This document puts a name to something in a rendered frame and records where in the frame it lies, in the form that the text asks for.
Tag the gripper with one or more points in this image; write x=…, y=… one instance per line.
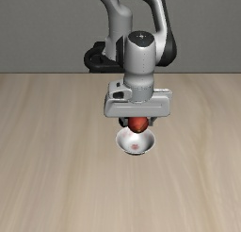
x=138, y=107

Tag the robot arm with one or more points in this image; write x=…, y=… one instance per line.
x=142, y=59

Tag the white bowl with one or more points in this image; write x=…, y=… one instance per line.
x=135, y=143

